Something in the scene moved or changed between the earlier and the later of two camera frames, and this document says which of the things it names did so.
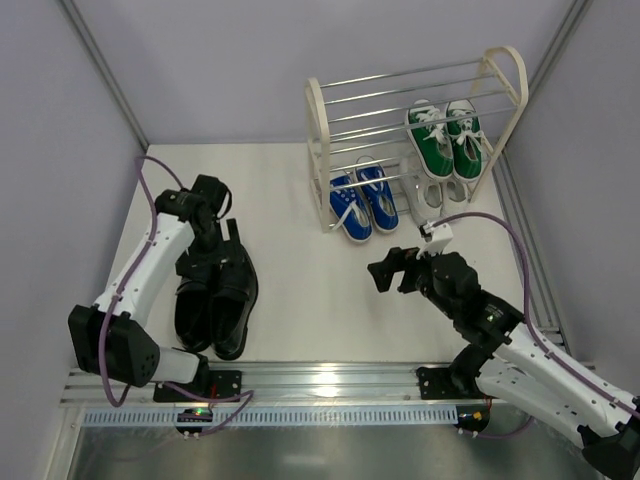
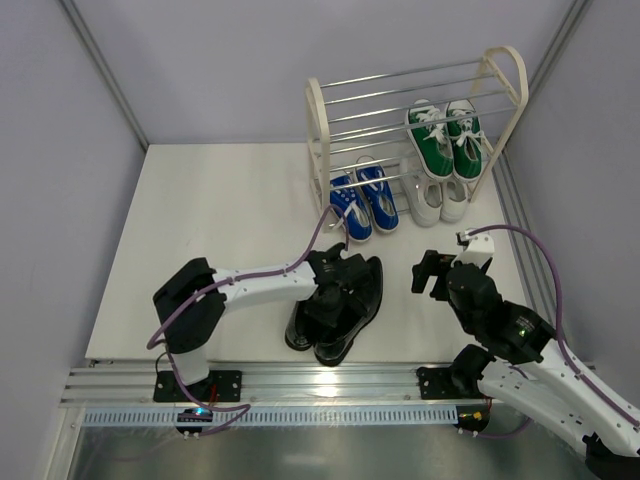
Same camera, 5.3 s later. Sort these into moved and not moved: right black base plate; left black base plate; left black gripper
Moved: left black gripper
Not moved: right black base plate; left black base plate
